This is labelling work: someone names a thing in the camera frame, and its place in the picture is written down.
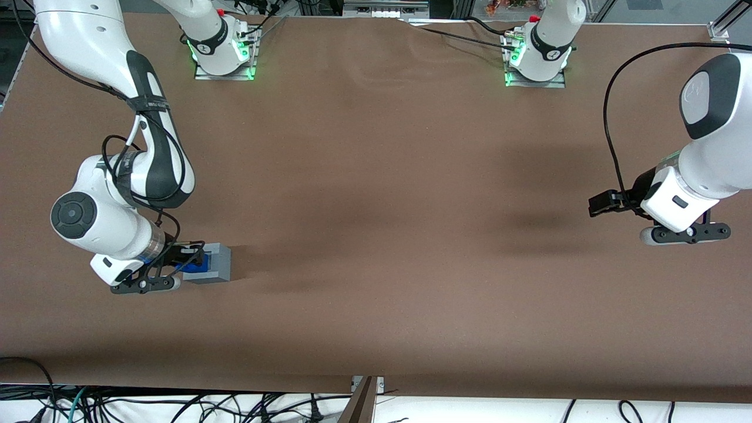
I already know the short black base cable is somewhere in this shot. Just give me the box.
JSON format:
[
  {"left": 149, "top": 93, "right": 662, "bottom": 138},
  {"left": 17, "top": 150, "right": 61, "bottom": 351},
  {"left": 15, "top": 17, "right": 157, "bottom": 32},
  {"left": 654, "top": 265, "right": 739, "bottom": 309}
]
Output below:
[{"left": 467, "top": 16, "right": 509, "bottom": 38}]

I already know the black looped floor cable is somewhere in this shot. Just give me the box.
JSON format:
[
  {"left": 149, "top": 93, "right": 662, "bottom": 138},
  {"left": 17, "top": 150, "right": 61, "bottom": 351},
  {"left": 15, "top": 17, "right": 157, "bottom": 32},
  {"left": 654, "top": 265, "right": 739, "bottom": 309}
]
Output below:
[{"left": 0, "top": 357, "right": 57, "bottom": 423}]

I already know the dark metal support beam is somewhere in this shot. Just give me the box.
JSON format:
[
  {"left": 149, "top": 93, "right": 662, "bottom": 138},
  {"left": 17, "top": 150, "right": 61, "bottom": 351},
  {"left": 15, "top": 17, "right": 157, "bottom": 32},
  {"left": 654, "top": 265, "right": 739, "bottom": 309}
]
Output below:
[{"left": 338, "top": 376, "right": 385, "bottom": 423}]

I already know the long black base cable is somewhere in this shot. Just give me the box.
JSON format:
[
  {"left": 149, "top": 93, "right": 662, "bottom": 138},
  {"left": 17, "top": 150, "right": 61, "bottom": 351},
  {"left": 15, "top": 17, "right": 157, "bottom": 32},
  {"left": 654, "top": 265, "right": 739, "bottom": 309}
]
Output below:
[{"left": 398, "top": 18, "right": 518, "bottom": 53}]

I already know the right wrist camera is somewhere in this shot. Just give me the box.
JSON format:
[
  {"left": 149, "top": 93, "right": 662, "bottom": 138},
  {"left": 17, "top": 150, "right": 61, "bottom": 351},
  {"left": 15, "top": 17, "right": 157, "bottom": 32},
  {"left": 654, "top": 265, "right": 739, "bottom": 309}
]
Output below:
[{"left": 110, "top": 274, "right": 182, "bottom": 296}]

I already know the blue plastic part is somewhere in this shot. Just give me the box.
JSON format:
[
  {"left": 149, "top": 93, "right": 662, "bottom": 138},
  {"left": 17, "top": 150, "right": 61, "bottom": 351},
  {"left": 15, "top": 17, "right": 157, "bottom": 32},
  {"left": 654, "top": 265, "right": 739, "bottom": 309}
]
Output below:
[{"left": 182, "top": 250, "right": 212, "bottom": 277}]

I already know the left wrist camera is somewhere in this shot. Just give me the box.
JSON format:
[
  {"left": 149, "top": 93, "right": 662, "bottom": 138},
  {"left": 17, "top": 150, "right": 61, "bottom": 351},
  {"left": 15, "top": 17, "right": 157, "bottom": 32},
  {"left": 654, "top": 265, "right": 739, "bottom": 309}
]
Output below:
[{"left": 639, "top": 222, "right": 732, "bottom": 246}]

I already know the brown table cover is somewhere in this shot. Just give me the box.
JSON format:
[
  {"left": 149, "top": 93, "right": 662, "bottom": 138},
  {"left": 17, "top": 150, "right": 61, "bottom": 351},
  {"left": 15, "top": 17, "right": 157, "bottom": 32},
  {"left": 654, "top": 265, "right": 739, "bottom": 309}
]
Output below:
[{"left": 0, "top": 12, "right": 752, "bottom": 403}]

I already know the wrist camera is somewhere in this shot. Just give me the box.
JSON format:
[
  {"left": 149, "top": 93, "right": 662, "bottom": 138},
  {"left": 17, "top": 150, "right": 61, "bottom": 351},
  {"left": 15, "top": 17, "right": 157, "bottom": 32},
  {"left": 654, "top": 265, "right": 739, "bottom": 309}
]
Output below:
[
  {"left": 639, "top": 222, "right": 732, "bottom": 246},
  {"left": 110, "top": 274, "right": 182, "bottom": 296}
]

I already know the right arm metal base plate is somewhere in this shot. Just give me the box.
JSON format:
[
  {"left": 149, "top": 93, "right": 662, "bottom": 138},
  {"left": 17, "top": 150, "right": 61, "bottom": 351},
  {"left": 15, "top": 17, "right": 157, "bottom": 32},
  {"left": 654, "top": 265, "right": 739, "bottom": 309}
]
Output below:
[{"left": 194, "top": 59, "right": 257, "bottom": 81}]

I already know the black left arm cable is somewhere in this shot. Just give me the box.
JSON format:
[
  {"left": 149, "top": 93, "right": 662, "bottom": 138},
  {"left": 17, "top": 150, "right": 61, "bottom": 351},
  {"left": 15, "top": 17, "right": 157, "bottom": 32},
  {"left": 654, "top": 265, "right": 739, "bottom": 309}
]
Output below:
[{"left": 603, "top": 41, "right": 752, "bottom": 219}]

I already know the gray square base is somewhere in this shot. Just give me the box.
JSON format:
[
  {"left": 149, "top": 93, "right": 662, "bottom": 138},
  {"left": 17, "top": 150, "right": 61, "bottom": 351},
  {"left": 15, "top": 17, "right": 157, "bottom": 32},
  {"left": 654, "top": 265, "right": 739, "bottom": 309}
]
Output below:
[{"left": 183, "top": 243, "right": 232, "bottom": 285}]

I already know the teal floor cable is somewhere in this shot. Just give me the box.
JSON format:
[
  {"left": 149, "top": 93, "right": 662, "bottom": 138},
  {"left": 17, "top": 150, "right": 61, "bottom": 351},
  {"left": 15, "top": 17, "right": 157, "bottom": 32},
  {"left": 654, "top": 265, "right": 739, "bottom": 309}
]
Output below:
[{"left": 68, "top": 387, "right": 89, "bottom": 423}]

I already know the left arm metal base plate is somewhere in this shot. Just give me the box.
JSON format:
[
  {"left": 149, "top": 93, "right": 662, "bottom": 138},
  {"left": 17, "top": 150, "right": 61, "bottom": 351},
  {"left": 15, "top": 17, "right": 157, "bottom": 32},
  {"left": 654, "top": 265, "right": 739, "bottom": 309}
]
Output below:
[{"left": 504, "top": 69, "right": 567, "bottom": 89}]

